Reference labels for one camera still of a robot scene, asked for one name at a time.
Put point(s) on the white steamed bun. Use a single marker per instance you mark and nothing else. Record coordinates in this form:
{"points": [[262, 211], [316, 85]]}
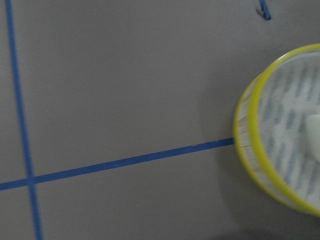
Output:
{"points": [[312, 125]]}

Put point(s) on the yellow bamboo steamer basket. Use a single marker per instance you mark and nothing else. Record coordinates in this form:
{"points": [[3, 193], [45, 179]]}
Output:
{"points": [[269, 129]]}

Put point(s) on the blue tape line crosswise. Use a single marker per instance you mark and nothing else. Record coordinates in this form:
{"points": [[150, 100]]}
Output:
{"points": [[26, 152]]}

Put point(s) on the blue tape line lengthwise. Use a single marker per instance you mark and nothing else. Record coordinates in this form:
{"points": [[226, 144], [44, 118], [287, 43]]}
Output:
{"points": [[116, 164]]}

